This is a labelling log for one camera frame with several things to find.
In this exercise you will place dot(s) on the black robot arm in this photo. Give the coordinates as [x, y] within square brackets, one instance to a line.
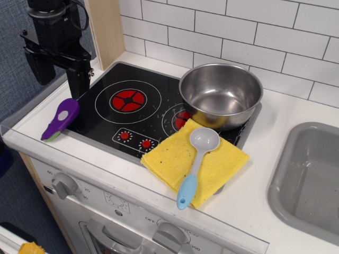
[57, 5]

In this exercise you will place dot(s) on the grey right oven knob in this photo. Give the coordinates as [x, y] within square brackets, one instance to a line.
[170, 237]

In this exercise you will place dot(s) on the wooden side post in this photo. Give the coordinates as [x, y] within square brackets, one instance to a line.
[106, 29]

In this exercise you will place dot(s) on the grey left oven knob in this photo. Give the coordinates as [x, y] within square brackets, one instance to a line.
[64, 185]

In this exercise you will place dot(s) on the grey sink basin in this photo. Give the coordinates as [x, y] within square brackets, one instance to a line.
[303, 192]

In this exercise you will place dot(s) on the yellow object at corner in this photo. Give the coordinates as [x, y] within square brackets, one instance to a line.
[31, 248]

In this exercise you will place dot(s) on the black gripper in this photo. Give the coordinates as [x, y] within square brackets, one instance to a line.
[56, 41]

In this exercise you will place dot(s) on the white toy oven front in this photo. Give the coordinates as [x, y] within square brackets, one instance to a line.
[97, 221]

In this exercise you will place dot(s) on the purple toy eggplant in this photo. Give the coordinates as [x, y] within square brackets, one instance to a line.
[66, 113]

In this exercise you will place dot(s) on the grey ladle with blue handle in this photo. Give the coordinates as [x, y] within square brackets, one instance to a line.
[203, 140]

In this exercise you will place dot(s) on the grey oven knob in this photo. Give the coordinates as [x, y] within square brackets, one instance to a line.
[170, 237]
[64, 185]

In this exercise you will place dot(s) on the black toy stove top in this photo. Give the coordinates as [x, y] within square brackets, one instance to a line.
[130, 110]

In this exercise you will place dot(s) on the stainless steel pot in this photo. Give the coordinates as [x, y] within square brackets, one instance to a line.
[220, 96]

